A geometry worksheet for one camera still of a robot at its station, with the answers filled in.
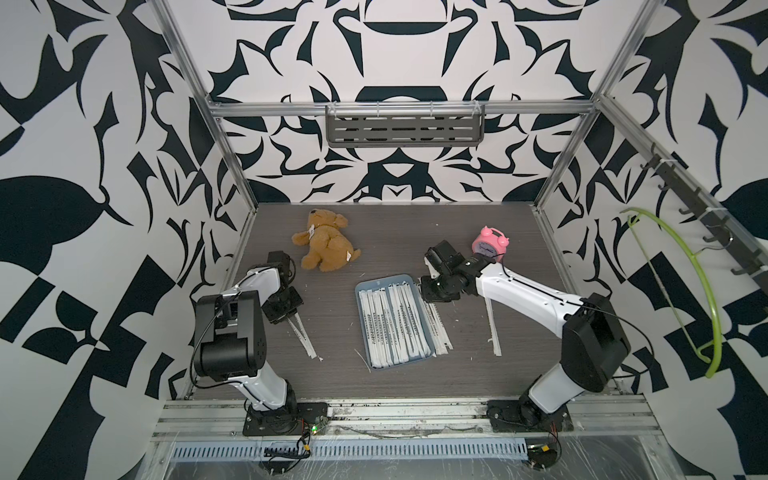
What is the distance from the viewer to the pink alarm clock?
983 millimetres

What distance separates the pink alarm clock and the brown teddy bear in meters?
0.41

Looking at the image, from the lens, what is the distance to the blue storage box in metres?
0.85

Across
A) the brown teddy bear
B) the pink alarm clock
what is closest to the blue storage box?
the brown teddy bear

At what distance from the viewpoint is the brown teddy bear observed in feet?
3.15

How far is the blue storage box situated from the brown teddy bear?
0.34ft
